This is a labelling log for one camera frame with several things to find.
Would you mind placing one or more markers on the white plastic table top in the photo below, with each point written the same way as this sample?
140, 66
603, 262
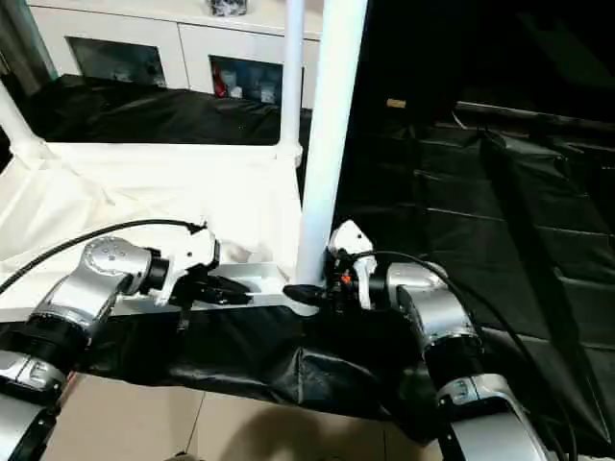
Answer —
144, 182

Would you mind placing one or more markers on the white plastic table leg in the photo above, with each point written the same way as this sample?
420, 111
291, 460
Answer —
292, 72
14, 125
329, 144

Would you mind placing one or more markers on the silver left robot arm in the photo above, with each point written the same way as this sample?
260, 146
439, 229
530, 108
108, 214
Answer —
91, 274

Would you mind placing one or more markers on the black plastic mat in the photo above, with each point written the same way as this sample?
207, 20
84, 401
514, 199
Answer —
480, 216

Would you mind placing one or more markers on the grey rounded robot part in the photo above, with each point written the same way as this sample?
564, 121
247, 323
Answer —
182, 456

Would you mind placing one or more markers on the small yellow label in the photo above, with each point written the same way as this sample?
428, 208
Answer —
395, 102

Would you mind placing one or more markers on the white jar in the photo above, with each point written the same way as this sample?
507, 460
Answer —
235, 91
266, 93

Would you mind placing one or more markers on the red container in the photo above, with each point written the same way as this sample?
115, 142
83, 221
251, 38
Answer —
219, 81

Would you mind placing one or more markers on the dark metal bar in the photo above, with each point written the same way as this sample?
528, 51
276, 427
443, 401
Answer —
538, 113

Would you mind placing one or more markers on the white sideboard cabinet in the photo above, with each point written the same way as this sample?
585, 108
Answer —
144, 29

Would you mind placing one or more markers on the clear bag of dark parts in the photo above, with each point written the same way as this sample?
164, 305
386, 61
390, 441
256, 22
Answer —
227, 7

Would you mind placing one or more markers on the black backdrop cloth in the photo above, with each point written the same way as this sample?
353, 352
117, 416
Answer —
504, 48

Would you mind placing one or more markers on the grey tripod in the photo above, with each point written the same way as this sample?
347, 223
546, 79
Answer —
19, 43

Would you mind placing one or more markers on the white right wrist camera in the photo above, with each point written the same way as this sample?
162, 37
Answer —
353, 240

